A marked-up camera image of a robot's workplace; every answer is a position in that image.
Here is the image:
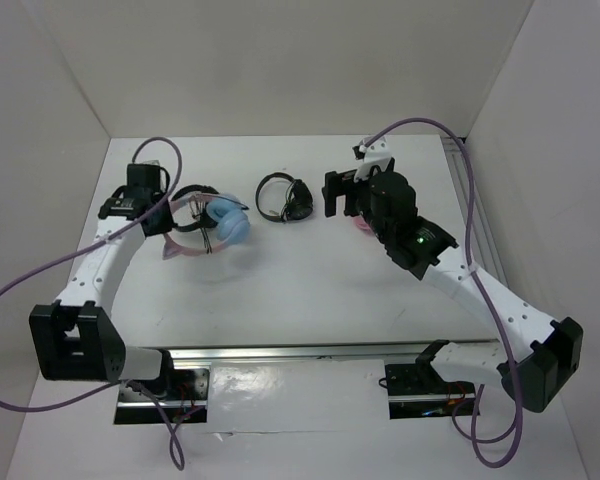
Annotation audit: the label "blue pink cat-ear headphones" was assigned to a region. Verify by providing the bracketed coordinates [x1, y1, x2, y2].
[162, 191, 251, 260]

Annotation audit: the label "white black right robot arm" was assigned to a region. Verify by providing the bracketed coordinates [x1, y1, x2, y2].
[322, 169, 583, 413]

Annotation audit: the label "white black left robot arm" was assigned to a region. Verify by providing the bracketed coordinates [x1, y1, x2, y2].
[29, 162, 178, 399]

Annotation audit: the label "black headphones far left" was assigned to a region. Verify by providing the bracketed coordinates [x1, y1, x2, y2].
[171, 184, 218, 233]

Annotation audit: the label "black headphones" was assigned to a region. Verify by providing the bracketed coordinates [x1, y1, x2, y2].
[254, 172, 314, 223]
[171, 184, 218, 233]

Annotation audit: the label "black headphones middle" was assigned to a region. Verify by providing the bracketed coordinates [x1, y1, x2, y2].
[254, 172, 314, 223]

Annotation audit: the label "pink gaming headset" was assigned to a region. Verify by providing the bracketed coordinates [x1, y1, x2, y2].
[351, 215, 374, 236]

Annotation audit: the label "white front cover panel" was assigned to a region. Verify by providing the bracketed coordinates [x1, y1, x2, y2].
[206, 360, 389, 434]

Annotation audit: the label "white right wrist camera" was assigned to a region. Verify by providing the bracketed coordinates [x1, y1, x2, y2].
[353, 136, 395, 183]

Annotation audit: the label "aluminium rail right side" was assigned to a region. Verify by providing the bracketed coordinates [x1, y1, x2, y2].
[441, 136, 508, 286]

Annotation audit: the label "aluminium rail front edge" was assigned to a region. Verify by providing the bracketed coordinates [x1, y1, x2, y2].
[169, 341, 431, 366]

